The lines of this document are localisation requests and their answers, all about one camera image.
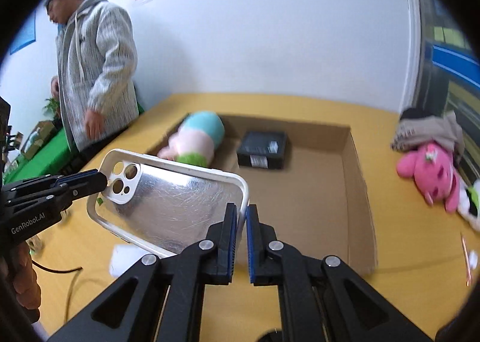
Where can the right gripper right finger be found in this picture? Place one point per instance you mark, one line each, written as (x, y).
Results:
(320, 299)

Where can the small black product box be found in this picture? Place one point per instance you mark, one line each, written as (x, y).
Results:
(264, 150)

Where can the green covered side table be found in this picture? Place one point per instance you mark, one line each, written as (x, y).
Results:
(53, 158)

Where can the beige printed cloth bag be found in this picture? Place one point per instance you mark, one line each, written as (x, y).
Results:
(417, 126)

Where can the pink plush toy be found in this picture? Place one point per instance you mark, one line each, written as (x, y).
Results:
(432, 170)

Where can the copper coloured pen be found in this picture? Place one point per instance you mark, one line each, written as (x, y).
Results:
(467, 262)

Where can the potted green plant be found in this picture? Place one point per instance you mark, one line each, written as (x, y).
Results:
(52, 107)

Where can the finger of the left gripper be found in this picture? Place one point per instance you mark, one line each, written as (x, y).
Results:
(69, 194)
(89, 181)

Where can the bare left hand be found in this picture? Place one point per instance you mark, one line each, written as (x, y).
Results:
(24, 279)

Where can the white clear phone case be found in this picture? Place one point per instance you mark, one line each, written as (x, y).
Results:
(164, 206)

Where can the white crumpled paper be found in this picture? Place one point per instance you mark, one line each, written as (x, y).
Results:
(123, 257)

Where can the pastel plush toy green hair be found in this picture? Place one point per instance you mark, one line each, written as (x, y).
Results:
(195, 140)

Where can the white panda plush toy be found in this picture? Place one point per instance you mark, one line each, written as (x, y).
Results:
(468, 206)

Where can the man in grey hoodie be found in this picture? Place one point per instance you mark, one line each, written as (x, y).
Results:
(96, 62)

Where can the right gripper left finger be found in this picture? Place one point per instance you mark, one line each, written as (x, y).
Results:
(159, 299)

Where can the cardboard box tray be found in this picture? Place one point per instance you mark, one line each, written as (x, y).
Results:
(318, 202)

